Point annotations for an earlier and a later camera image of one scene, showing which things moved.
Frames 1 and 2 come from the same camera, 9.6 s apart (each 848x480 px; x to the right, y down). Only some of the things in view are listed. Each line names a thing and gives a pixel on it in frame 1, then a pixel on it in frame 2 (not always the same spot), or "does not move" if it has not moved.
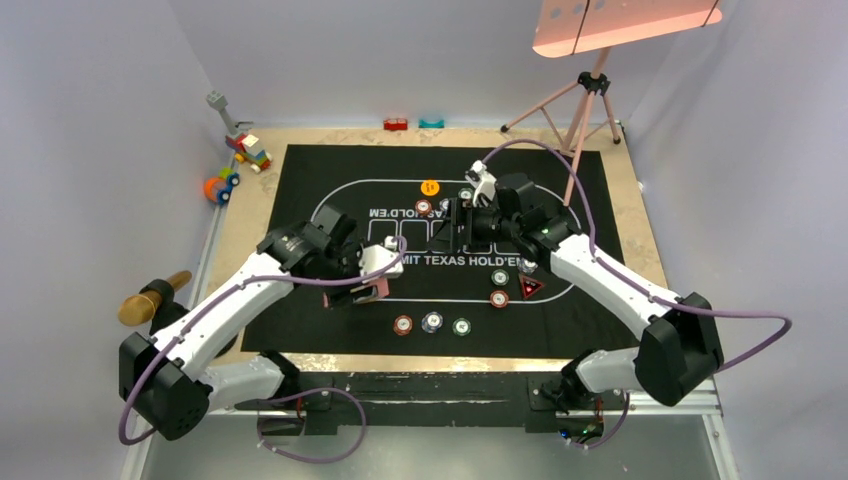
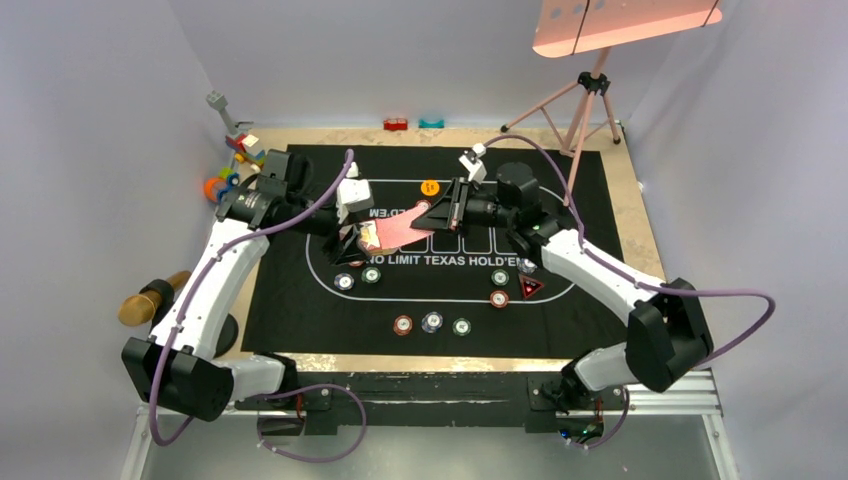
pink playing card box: (381, 290) → (369, 238)
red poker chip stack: (402, 325) does not move
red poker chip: (499, 298) does not move
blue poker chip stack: (432, 322) does not move
